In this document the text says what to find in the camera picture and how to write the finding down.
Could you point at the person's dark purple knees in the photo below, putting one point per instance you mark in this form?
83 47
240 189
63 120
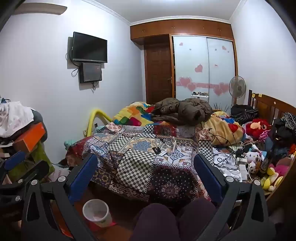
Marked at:
157 222

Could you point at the frosted sliding wardrobe door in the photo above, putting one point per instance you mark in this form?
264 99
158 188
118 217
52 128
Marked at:
220 62
190 58

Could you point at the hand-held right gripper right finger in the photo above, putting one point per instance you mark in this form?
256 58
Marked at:
208 173

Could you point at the grey cloth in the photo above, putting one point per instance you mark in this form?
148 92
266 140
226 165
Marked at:
38 118

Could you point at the black wall television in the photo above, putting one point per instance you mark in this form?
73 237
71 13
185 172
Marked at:
90 47

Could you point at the brown down jacket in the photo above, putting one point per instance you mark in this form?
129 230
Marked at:
185 111

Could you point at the wooden overhead cabinet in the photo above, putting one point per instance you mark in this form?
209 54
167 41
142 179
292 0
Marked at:
182 29

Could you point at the wooden bed headboard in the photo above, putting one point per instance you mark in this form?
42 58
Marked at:
268 105

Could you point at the dark clothing pile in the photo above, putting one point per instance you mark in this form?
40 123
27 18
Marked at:
283 129

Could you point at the black striped clothes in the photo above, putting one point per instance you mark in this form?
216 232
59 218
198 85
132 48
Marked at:
245 112

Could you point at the yellow foam tube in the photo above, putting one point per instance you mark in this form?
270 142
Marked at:
98 113

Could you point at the red floor mat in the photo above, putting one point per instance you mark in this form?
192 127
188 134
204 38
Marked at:
111 225

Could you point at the orange box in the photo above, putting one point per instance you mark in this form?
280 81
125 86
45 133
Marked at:
30 138

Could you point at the standing electric fan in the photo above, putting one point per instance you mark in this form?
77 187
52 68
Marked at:
237 87

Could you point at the white waste bin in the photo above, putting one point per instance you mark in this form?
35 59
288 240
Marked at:
101 217

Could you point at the yellow plush toy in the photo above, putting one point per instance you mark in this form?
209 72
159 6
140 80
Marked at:
272 178

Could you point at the white towel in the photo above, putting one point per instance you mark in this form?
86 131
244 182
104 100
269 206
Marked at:
13 118

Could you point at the white cow plush toy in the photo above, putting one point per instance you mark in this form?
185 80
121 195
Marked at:
253 157

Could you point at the patchwork bedsheet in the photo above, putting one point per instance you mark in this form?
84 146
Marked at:
134 162

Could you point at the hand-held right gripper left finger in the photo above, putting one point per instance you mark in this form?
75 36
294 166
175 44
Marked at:
83 176

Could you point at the person's right leg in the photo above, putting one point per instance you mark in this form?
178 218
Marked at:
198 215

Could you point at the white printed bag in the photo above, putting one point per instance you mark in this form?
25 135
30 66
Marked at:
57 175

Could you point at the white cloth with circle print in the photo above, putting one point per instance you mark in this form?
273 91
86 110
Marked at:
219 158

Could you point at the white power strip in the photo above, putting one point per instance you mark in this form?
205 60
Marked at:
233 172

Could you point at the colourful block pattern blanket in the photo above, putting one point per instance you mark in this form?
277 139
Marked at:
131 114

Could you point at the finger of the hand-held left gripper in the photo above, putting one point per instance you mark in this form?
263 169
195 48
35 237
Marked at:
15 160
11 194

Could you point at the red plush toy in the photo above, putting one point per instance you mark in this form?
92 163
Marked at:
256 127

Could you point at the green cardboard box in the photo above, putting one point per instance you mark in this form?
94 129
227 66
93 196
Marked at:
37 162

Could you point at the yellow printed blanket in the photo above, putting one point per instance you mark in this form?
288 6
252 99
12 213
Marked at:
222 129

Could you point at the white earphones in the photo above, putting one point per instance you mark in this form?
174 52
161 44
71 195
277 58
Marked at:
169 146

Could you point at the teal toy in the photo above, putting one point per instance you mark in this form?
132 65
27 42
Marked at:
68 144

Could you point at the brown wooden door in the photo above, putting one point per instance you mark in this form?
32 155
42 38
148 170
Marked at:
159 69

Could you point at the small black wall monitor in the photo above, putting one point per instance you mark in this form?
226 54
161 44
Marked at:
90 72

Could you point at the pink plush toy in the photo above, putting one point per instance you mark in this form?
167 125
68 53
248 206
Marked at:
281 168

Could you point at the small black packet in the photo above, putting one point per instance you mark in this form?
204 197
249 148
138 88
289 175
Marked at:
158 150

